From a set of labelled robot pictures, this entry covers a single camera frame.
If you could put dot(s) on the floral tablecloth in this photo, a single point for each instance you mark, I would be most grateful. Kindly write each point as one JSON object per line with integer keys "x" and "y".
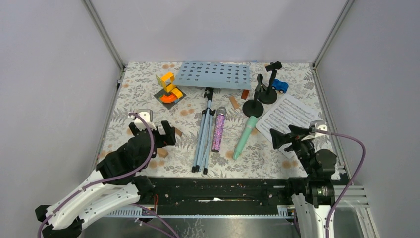
{"x": 137, "y": 92}

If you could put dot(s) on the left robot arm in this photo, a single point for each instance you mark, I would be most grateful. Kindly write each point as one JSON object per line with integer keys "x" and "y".
{"x": 110, "y": 186}

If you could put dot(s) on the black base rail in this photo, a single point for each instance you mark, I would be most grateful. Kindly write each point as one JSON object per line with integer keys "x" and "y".
{"x": 206, "y": 196}

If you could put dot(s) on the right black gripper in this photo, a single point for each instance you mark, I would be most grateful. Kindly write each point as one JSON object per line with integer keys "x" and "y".
{"x": 279, "y": 139}

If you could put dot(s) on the light wooden block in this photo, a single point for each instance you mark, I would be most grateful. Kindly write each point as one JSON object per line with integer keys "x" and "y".
{"x": 163, "y": 153}
{"x": 234, "y": 103}
{"x": 178, "y": 132}

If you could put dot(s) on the sheet music page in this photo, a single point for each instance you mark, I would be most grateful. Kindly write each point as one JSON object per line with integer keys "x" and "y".
{"x": 286, "y": 111}

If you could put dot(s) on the dark red wooden block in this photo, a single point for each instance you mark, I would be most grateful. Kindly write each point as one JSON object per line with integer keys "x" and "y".
{"x": 245, "y": 94}

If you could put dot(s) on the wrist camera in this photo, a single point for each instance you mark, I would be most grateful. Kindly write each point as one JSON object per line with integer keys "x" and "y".
{"x": 147, "y": 116}
{"x": 314, "y": 128}

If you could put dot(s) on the light blue music stand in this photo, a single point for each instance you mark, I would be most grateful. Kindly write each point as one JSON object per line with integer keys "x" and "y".
{"x": 210, "y": 75}

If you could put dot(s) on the toy brick assembly grey base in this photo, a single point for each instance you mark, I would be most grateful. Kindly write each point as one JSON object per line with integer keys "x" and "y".
{"x": 170, "y": 94}

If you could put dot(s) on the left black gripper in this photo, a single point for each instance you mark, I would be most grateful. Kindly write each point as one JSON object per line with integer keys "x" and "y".
{"x": 170, "y": 138}

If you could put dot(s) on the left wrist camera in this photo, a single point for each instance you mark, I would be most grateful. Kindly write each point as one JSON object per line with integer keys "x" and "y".
{"x": 147, "y": 116}

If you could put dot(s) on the blue toy car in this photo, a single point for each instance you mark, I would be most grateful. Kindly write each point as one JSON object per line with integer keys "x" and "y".
{"x": 280, "y": 86}

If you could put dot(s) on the light wooden block centre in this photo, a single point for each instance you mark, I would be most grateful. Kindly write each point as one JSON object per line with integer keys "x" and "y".
{"x": 178, "y": 132}

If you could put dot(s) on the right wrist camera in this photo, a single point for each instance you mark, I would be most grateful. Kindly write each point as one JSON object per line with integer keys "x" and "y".
{"x": 314, "y": 128}

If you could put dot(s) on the black microphone stand front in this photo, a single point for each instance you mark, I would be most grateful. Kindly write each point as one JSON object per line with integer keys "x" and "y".
{"x": 254, "y": 107}

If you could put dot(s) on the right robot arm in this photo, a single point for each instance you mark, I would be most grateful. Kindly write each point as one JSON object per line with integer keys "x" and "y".
{"x": 316, "y": 222}

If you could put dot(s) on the green toy microphone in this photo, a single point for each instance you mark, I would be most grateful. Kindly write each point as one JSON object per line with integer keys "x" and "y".
{"x": 249, "y": 126}

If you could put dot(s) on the light wooden block right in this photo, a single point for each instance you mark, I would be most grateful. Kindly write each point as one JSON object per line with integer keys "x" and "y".
{"x": 234, "y": 103}

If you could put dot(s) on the light wooden block near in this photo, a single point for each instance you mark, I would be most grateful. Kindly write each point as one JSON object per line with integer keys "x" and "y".
{"x": 163, "y": 153}

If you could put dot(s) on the black microphone stand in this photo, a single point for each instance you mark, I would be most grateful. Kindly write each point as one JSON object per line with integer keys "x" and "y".
{"x": 269, "y": 95}
{"x": 254, "y": 107}

